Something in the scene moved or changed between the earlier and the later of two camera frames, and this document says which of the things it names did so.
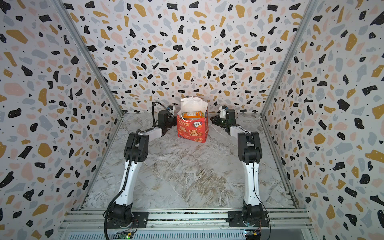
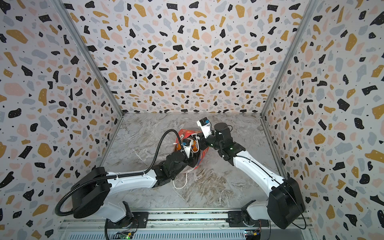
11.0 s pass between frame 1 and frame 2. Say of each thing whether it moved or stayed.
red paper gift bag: moved
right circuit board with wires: stayed
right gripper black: moved
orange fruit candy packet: moved
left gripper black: moved
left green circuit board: stayed
